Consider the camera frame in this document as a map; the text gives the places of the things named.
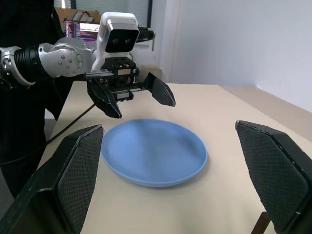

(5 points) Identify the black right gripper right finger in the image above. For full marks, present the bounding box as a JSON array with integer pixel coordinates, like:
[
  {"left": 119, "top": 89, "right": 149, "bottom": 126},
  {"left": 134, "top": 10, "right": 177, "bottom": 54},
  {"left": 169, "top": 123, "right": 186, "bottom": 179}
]
[{"left": 234, "top": 120, "right": 312, "bottom": 234}]

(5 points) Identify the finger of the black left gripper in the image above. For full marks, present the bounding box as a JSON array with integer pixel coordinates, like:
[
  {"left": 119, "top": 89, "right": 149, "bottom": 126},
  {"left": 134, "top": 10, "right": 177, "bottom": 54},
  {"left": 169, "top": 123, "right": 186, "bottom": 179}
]
[
  {"left": 86, "top": 77, "right": 122, "bottom": 119},
  {"left": 143, "top": 72, "right": 176, "bottom": 107}
]

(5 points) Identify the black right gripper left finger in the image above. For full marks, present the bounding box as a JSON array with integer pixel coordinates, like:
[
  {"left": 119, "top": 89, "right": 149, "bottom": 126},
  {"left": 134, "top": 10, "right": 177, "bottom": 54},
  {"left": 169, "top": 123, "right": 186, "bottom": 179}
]
[{"left": 0, "top": 124, "right": 105, "bottom": 234}]

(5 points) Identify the computer monitor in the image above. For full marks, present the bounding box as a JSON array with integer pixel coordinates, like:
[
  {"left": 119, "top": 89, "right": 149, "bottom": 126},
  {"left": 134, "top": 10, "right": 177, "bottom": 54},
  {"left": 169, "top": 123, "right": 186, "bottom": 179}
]
[{"left": 65, "top": 19, "right": 100, "bottom": 42}]

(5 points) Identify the brown wooden leg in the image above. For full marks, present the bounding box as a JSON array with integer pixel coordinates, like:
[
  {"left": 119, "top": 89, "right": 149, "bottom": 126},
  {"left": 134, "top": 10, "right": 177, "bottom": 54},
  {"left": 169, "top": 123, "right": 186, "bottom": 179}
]
[{"left": 251, "top": 211, "right": 271, "bottom": 234}]

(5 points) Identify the blue round plate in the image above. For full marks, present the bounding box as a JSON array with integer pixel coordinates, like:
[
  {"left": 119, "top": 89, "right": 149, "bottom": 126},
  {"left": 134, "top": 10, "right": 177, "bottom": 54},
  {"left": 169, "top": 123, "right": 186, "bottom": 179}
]
[{"left": 100, "top": 118, "right": 208, "bottom": 188}]

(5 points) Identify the brown cardboard box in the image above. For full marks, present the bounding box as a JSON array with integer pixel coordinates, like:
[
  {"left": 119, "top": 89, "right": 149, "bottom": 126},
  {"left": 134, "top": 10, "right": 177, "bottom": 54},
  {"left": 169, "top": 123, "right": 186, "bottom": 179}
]
[{"left": 55, "top": 6, "right": 102, "bottom": 25}]

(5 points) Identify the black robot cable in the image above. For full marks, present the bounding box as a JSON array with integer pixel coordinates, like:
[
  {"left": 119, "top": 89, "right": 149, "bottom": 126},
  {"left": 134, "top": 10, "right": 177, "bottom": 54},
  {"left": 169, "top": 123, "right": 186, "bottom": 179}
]
[{"left": 0, "top": 102, "right": 97, "bottom": 167}]

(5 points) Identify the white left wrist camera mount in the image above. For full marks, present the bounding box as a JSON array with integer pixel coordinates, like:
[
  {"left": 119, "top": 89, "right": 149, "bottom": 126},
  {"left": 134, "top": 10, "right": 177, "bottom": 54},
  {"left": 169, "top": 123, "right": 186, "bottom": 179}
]
[{"left": 91, "top": 11, "right": 140, "bottom": 71}]

